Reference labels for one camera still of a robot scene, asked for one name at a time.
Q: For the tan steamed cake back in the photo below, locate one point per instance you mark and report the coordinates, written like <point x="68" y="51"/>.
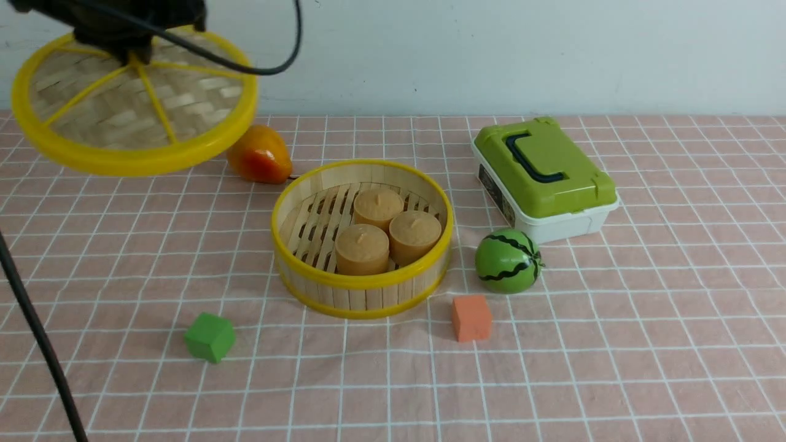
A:
<point x="377" y="207"/>

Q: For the tan steamed cake front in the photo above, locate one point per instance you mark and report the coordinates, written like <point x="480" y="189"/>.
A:
<point x="362" y="249"/>

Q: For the orange red toy mango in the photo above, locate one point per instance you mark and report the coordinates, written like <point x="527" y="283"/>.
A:
<point x="261" y="155"/>

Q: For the orange foam cube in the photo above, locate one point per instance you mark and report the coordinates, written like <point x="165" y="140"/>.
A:
<point x="471" y="318"/>

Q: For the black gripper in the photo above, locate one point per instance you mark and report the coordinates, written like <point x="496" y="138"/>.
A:
<point x="120" y="28"/>

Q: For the pink checkered tablecloth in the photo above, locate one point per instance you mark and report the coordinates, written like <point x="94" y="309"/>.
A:
<point x="668" y="325"/>

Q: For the green toy watermelon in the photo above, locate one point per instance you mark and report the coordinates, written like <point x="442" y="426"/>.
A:
<point x="508" y="262"/>

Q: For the yellow woven bamboo steamer lid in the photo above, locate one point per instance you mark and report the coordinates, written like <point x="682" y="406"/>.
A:
<point x="81" y="108"/>

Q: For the green foam cube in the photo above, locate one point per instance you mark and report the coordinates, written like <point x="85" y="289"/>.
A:
<point x="210" y="337"/>

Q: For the green lidded white storage box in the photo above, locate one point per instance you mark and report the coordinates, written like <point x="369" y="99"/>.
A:
<point x="541" y="181"/>

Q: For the yellow rimmed bamboo steamer basket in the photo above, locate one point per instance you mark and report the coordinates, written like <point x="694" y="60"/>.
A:
<point x="316" y="207"/>

